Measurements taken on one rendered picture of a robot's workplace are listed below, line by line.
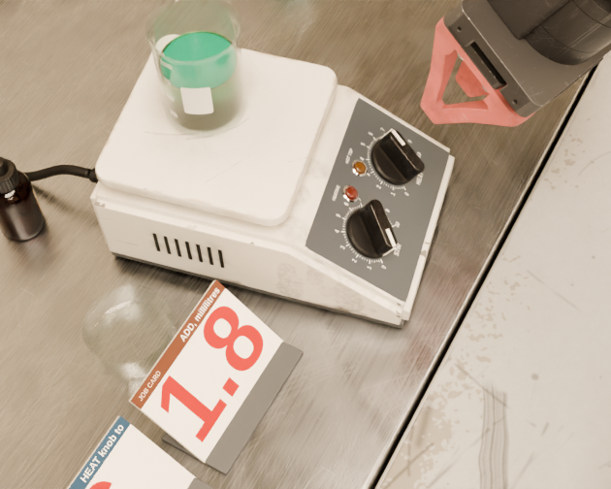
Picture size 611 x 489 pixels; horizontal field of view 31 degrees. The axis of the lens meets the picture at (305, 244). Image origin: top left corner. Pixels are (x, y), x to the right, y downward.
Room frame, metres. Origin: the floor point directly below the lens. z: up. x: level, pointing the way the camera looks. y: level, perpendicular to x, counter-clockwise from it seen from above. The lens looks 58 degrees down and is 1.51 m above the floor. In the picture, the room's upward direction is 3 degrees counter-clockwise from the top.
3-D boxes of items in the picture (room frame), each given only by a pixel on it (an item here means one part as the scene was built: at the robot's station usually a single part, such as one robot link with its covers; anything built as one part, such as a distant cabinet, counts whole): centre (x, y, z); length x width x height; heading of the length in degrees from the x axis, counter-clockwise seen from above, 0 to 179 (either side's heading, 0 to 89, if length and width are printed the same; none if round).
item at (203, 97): (0.43, 0.06, 1.02); 0.06 x 0.05 x 0.08; 25
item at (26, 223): (0.41, 0.19, 0.93); 0.03 x 0.03 x 0.07
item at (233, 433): (0.28, 0.05, 0.92); 0.09 x 0.06 x 0.04; 148
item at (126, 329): (0.32, 0.11, 0.91); 0.06 x 0.06 x 0.02
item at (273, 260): (0.41, 0.02, 0.94); 0.22 x 0.13 x 0.08; 71
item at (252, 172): (0.42, 0.05, 0.98); 0.12 x 0.12 x 0.01; 70
